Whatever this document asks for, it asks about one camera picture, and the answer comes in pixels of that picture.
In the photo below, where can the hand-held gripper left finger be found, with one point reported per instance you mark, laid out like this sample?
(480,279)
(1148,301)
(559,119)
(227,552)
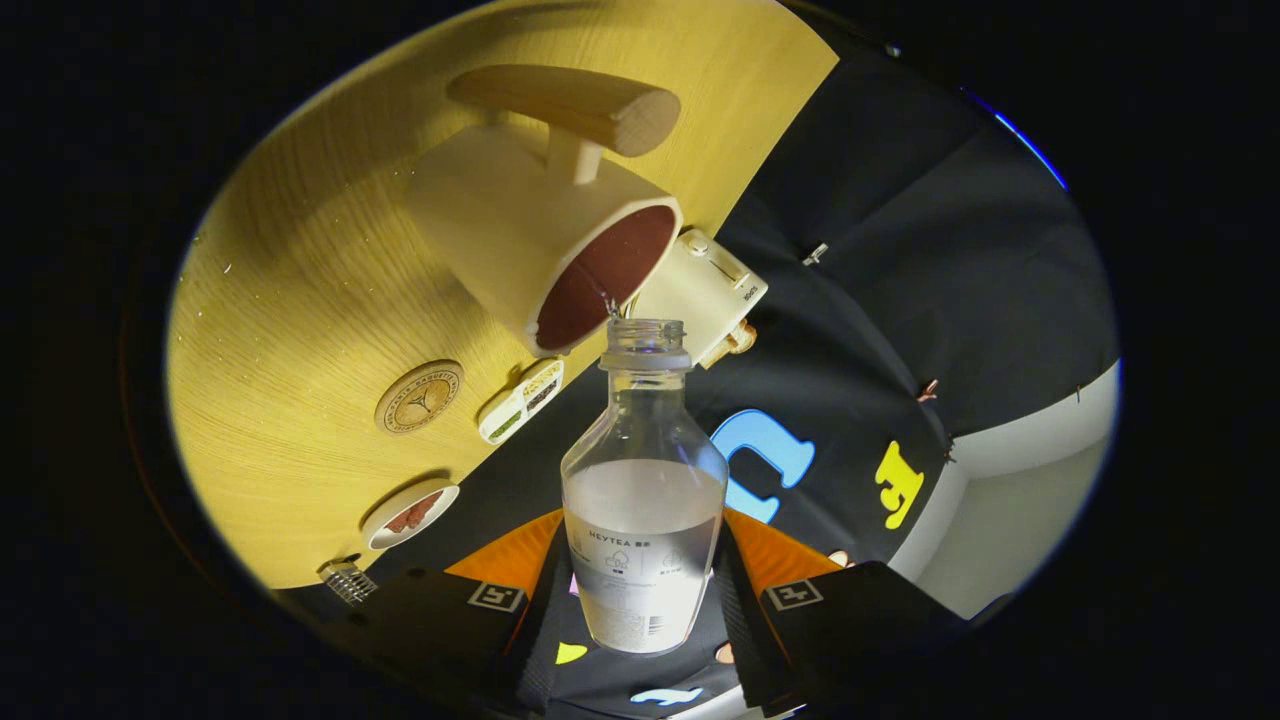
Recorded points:
(545,625)

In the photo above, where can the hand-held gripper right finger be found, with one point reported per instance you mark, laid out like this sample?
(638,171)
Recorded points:
(738,630)

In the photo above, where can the clear juice bottle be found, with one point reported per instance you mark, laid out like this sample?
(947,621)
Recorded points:
(645,520)

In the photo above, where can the round wooden coaster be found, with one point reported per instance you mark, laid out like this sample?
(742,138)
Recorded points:
(418,397)

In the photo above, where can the white round plate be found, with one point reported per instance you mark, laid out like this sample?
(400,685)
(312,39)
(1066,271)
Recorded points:
(440,497)

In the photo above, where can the brown meat piece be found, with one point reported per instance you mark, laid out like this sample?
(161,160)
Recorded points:
(403,521)
(428,502)

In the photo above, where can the white divided condiment dish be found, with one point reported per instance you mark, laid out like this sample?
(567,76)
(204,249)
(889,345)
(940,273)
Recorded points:
(520,400)

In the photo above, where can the toast slice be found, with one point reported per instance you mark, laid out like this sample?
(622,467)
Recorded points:
(742,340)

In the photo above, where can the pink clip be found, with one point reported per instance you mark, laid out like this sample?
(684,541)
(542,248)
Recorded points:
(929,390)

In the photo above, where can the cream toaster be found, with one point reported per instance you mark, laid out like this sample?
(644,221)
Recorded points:
(700,285)

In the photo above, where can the silver clip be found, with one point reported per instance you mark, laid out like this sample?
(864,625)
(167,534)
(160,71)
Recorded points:
(815,253)

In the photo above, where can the wooden table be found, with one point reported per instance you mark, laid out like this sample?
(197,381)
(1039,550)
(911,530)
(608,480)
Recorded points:
(300,300)

